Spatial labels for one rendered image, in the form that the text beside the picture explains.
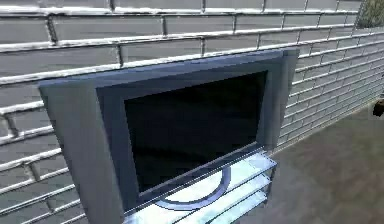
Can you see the grey flat screen television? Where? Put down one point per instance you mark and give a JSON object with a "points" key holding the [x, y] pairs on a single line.
{"points": [[186, 133]]}

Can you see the pale blue glass stand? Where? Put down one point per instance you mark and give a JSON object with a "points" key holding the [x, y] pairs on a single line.
{"points": [[233, 196]]}

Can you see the dark brown round object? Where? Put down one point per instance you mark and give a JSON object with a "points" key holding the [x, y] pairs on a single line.
{"points": [[379, 108]]}

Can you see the green house plant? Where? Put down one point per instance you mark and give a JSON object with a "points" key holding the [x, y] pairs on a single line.
{"points": [[371, 13]]}

